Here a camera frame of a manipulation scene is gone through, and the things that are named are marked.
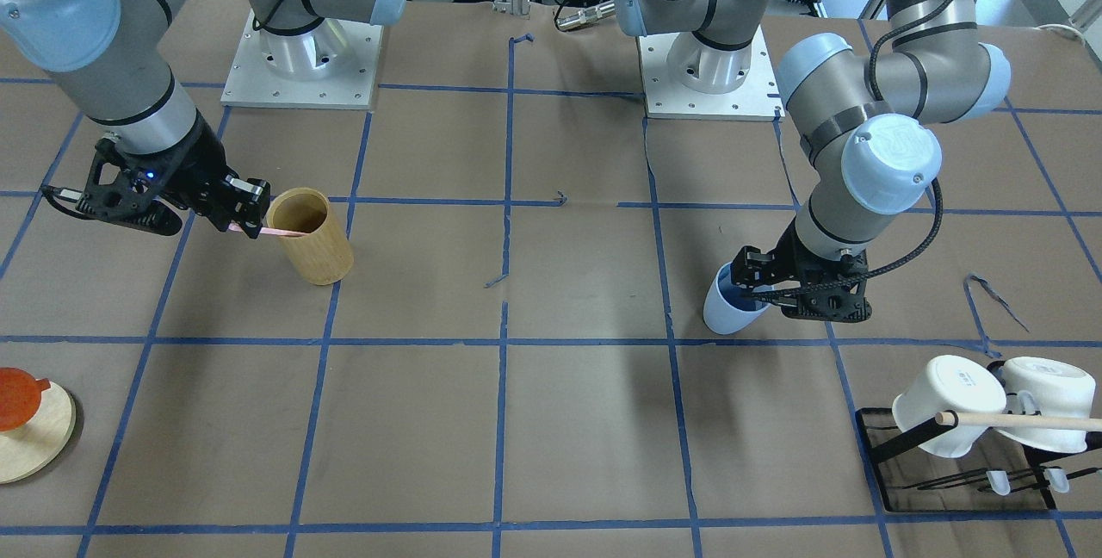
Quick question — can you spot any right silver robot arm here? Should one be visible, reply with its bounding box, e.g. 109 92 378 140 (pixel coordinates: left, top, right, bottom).
3 0 406 238

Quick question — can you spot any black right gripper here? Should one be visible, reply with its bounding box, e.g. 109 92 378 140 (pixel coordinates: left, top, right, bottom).
72 114 271 239

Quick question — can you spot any bamboo cylinder holder cup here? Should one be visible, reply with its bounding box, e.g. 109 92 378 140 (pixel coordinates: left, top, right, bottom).
267 187 355 286

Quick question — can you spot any wooden mug tree stand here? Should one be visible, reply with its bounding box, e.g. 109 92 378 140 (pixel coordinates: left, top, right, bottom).
1 380 77 484

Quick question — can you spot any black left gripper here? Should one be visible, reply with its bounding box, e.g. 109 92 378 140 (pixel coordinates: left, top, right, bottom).
730 223 871 323

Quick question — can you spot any orange mug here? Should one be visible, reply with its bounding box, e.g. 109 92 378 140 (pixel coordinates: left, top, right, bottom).
1 367 52 432

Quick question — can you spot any white mug outer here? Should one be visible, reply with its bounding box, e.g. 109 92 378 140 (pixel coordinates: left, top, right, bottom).
996 356 1096 455

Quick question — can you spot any light blue plastic cup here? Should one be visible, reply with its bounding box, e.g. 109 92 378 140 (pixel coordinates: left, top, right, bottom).
702 262 769 335

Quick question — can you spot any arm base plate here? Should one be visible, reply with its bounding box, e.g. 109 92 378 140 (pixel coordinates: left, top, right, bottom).
220 15 386 111
637 28 784 121

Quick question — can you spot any black wire mug rack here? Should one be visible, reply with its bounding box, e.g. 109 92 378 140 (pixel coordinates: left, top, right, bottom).
857 360 1099 512

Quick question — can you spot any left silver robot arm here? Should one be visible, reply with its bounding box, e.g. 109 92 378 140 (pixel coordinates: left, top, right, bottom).
613 0 1012 335

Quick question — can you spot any wooden rack rod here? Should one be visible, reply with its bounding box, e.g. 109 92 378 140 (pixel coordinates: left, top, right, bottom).
932 410 1102 432

